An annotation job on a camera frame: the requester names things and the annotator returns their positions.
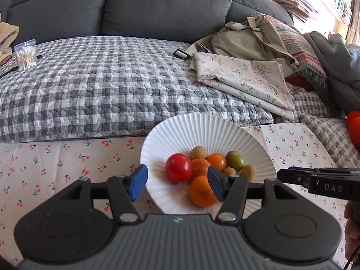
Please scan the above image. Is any stack of papers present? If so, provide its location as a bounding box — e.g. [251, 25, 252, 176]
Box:
[264, 0, 318, 24]

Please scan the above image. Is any small greenish tomato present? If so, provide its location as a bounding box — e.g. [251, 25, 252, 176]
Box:
[226, 151, 245, 171]

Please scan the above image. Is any cherry print tablecloth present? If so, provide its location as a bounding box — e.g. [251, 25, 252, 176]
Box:
[0, 122, 360, 262]

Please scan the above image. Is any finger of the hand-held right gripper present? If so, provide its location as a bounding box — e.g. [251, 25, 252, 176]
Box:
[277, 169, 313, 187]
[287, 167, 360, 174]

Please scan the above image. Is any brown kiwi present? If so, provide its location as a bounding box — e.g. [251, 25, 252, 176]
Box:
[240, 164, 257, 182]
[189, 146, 209, 161]

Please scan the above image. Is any beige fleece blanket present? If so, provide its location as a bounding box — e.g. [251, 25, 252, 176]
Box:
[0, 22, 20, 62]

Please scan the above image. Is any bookshelf with books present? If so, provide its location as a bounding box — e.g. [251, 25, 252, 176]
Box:
[318, 0, 355, 29]

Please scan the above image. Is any bag of cotton swabs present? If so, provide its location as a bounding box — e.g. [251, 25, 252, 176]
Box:
[14, 39, 38, 71]

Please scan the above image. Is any grey sofa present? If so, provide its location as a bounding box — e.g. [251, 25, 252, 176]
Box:
[0, 0, 294, 45]

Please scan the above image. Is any dark grey fleece garment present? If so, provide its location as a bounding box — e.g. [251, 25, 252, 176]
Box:
[304, 31, 360, 110]

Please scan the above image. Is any person's right hand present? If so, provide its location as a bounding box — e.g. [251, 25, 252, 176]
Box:
[344, 201, 360, 262]

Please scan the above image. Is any red cushion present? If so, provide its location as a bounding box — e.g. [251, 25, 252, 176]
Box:
[287, 74, 314, 90]

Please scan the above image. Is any grey knitted blanket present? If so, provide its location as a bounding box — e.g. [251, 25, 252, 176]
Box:
[299, 112, 360, 169]

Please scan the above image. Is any orange tangerine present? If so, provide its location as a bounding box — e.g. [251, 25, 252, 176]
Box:
[190, 158, 212, 182]
[187, 175, 223, 208]

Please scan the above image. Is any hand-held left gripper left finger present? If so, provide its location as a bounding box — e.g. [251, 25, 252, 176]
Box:
[53, 164, 149, 223]

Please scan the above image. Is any folded floral cloth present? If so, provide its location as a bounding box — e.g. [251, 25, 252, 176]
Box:
[190, 51, 296, 121]

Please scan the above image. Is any white ribbed plate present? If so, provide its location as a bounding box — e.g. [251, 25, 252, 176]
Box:
[140, 114, 277, 214]

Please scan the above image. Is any grey gingham quilted blanket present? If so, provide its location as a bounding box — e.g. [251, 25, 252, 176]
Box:
[0, 35, 338, 144]

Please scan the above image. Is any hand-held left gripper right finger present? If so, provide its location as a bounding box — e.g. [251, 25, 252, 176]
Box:
[207, 165, 306, 222]

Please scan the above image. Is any striped patterned pillow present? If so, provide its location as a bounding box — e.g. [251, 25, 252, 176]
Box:
[252, 13, 328, 81]

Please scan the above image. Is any orange tomato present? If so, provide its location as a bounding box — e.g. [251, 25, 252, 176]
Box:
[207, 153, 227, 172]

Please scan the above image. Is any beige canvas bag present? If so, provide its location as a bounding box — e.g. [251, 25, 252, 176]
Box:
[174, 15, 300, 72]

